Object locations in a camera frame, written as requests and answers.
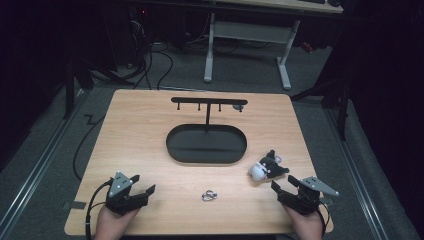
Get white frame desk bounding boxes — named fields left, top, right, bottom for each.
left=203, top=0, right=344, bottom=91

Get black metal stand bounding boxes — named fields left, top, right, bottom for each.
left=289, top=78, right=351, bottom=142
left=62, top=54, right=96, bottom=120

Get right hand-held gripper cable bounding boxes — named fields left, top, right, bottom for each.
left=318, top=199, right=332, bottom=236

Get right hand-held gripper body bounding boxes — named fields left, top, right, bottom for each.
left=278, top=175, right=340, bottom=216

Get bundle of black cables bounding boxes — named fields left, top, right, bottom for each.
left=124, top=18, right=175, bottom=91

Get black floor cable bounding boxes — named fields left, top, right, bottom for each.
left=72, top=114, right=106, bottom=182

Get grey tape strip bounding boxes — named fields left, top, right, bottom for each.
left=69, top=200, right=88, bottom=211

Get black and white plush keychain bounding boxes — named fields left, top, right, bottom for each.
left=248, top=149, right=290, bottom=183

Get left hand-held gripper cable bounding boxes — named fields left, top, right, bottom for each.
left=84, top=178, right=115, bottom=240

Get aluminium floor rail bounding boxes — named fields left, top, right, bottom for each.
left=0, top=89, right=86, bottom=233
left=323, top=107, right=390, bottom=240

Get hand-held gripper cable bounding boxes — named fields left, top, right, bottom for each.
left=318, top=199, right=332, bottom=236
left=84, top=178, right=115, bottom=240

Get person's right hand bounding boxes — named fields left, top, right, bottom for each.
left=282, top=204, right=326, bottom=240

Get silver key ring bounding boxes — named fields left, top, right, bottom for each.
left=201, top=189, right=219, bottom=203

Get black hook rack with tray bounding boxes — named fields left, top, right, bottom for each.
left=165, top=96, right=249, bottom=165

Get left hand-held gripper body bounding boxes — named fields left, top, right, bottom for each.
left=105, top=171, right=149, bottom=216

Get person's left hand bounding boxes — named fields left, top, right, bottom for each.
left=94, top=205, right=141, bottom=240

